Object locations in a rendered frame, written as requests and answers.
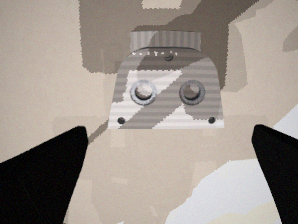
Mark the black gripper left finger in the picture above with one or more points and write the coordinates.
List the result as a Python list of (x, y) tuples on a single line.
[(37, 185)]

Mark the grey metal plate with two round holes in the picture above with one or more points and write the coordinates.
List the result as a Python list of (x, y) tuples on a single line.
[(167, 108)]

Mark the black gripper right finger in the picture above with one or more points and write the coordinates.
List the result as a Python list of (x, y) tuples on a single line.
[(277, 155)]

